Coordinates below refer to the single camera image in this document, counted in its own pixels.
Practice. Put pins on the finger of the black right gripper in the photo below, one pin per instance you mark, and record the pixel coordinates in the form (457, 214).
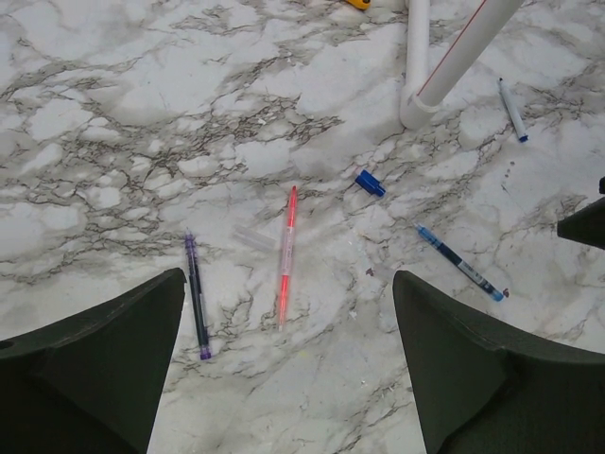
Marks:
(587, 226)

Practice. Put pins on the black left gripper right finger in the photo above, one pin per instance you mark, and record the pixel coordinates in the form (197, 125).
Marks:
(484, 386)

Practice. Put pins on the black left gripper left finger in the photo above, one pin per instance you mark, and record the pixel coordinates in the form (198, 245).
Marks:
(92, 382)

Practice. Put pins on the blue gel pen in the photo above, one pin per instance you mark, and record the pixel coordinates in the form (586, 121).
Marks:
(460, 264)

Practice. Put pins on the purple gel pen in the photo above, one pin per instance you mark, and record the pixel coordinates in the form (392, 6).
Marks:
(196, 295)

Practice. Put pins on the clear pen cap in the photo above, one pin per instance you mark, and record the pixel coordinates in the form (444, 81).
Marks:
(253, 239)

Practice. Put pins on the red pen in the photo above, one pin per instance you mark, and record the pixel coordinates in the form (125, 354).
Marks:
(287, 253)

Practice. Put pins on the white blue marker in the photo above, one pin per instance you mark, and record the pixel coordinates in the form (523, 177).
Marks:
(513, 111)

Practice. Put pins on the blue marker cap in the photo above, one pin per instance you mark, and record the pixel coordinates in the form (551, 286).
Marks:
(369, 183)

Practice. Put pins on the yellow utility knife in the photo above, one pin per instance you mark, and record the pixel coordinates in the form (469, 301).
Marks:
(360, 4)

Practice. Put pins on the white PVC pipe frame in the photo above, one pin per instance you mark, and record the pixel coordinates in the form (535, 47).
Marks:
(425, 89)

